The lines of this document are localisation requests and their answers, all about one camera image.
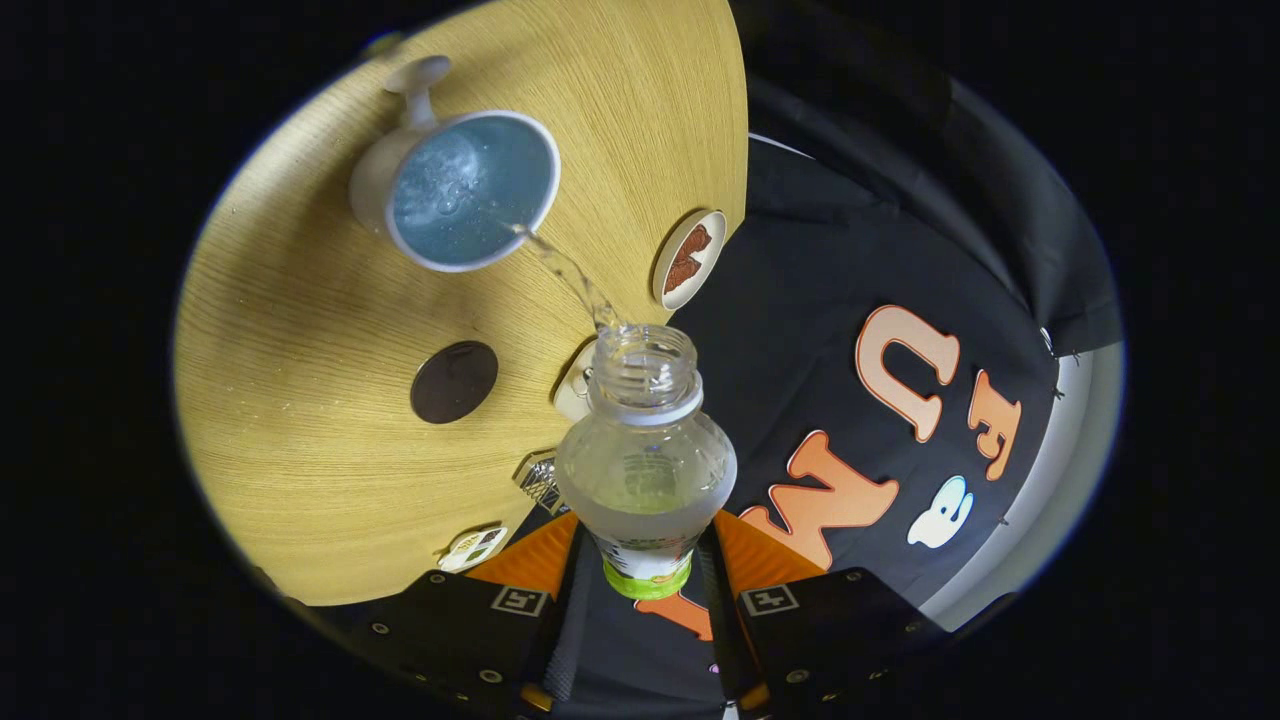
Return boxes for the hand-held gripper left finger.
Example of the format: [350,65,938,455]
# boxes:
[285,510,596,720]

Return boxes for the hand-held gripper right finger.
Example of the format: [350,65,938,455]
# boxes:
[695,508,951,720]

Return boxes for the clear plastic juice bottle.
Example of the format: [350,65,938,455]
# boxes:
[554,322,739,601]

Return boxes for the dark round coaster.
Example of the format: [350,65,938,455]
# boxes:
[410,340,500,425]

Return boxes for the white cup with blue inside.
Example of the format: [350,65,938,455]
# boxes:
[348,55,562,274]

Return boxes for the white divided plate with beans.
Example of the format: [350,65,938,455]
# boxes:
[435,522,509,574]

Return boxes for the white holder with brown sticks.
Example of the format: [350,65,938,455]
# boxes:
[552,340,601,426]

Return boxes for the small white round plate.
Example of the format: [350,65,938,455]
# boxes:
[651,208,728,312]

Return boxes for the brown food pieces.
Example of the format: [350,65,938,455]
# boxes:
[663,223,713,295]

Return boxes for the wooden table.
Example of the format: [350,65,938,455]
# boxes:
[172,0,749,608]

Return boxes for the small wire basket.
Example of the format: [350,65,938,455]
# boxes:
[513,450,571,516]

